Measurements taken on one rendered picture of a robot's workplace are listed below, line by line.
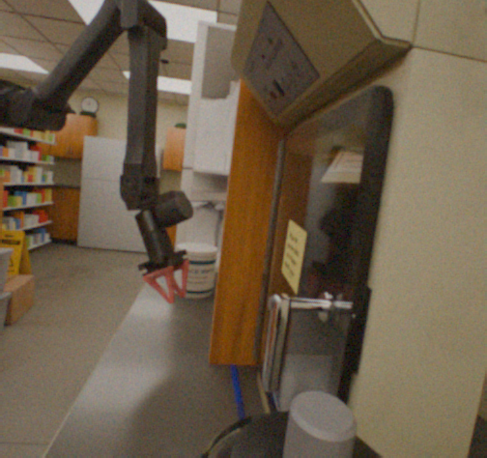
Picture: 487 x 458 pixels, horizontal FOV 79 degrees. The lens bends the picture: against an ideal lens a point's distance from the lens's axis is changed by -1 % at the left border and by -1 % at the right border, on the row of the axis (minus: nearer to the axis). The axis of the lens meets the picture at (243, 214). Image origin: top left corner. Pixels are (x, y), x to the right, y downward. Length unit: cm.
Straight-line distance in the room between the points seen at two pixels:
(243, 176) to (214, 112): 109
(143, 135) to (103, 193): 467
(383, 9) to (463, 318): 24
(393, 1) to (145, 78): 55
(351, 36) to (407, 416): 30
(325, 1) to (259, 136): 35
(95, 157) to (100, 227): 112
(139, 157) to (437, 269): 58
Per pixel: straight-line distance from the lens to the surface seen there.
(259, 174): 58
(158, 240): 67
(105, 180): 533
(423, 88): 26
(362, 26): 26
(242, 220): 58
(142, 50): 75
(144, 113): 70
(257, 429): 19
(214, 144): 161
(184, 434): 54
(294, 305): 28
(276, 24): 35
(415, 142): 25
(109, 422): 56
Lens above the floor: 130
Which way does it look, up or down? 5 degrees down
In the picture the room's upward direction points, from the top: 7 degrees clockwise
